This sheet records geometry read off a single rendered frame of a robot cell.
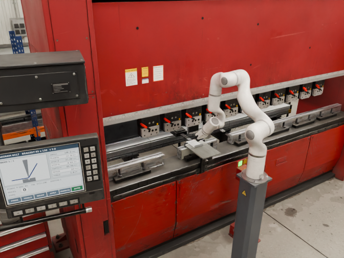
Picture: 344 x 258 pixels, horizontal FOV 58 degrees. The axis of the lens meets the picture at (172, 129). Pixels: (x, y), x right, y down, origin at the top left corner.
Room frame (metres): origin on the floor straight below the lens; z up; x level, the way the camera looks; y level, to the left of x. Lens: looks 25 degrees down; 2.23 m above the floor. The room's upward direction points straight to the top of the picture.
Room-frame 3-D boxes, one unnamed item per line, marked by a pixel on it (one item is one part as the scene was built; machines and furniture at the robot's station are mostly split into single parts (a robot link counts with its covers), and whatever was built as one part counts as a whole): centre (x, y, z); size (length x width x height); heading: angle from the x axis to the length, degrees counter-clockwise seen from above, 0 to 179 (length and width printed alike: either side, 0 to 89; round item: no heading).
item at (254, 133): (1.85, -0.57, 1.30); 0.19 x 0.12 x 0.24; 132
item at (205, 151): (2.28, -0.26, 1.00); 0.26 x 0.18 x 0.01; 31
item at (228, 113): (2.60, -0.50, 1.26); 0.15 x 0.09 x 0.17; 121
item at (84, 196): (1.26, 0.57, 1.42); 0.45 x 0.12 x 0.36; 110
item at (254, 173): (1.88, -0.59, 1.09); 0.19 x 0.19 x 0.18
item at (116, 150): (2.87, -0.37, 0.93); 2.30 x 0.14 x 0.10; 121
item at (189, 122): (2.39, -0.16, 1.26); 0.15 x 0.09 x 0.17; 121
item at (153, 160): (2.13, 0.29, 0.92); 0.50 x 0.06 x 0.10; 121
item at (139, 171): (2.05, 0.31, 0.89); 0.30 x 0.05 x 0.03; 121
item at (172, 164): (2.70, -0.76, 0.85); 3.00 x 0.21 x 0.04; 121
